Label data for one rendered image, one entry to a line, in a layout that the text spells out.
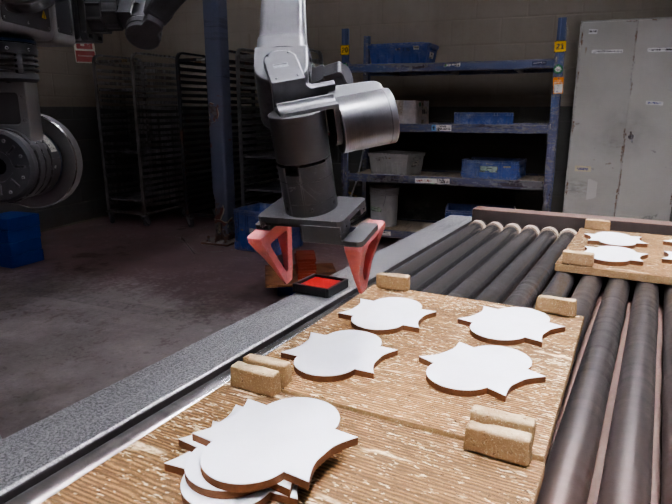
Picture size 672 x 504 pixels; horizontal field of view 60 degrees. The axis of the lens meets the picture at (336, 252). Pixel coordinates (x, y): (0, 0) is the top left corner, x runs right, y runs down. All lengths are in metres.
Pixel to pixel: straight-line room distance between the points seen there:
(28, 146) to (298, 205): 0.77
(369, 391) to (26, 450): 0.35
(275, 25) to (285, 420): 0.44
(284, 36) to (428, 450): 0.46
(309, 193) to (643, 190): 4.74
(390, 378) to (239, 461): 0.25
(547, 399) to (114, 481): 0.44
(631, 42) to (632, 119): 0.58
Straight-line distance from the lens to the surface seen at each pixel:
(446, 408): 0.64
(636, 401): 0.76
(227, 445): 0.53
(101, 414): 0.71
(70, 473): 0.61
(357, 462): 0.55
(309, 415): 0.57
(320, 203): 0.59
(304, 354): 0.73
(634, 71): 5.19
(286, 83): 0.60
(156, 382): 0.76
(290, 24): 0.72
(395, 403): 0.64
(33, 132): 1.30
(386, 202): 5.45
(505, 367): 0.73
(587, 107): 5.16
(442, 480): 0.53
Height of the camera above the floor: 1.24
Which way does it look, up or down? 14 degrees down
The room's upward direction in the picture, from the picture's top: straight up
